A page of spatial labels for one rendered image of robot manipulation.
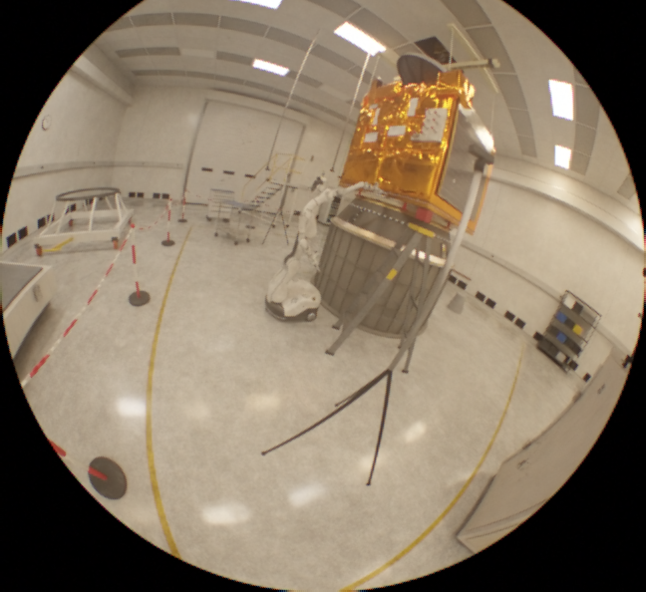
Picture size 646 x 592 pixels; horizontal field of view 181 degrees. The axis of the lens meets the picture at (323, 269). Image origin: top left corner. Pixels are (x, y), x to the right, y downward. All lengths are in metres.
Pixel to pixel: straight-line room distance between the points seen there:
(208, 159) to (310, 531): 10.11
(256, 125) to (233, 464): 10.13
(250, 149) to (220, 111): 2.37
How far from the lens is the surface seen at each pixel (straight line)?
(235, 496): 1.53
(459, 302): 5.28
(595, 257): 7.90
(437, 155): 2.51
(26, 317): 2.70
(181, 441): 1.65
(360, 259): 2.62
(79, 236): 4.67
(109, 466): 1.75
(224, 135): 9.74
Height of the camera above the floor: 1.52
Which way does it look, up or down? 20 degrees down
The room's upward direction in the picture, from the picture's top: 17 degrees clockwise
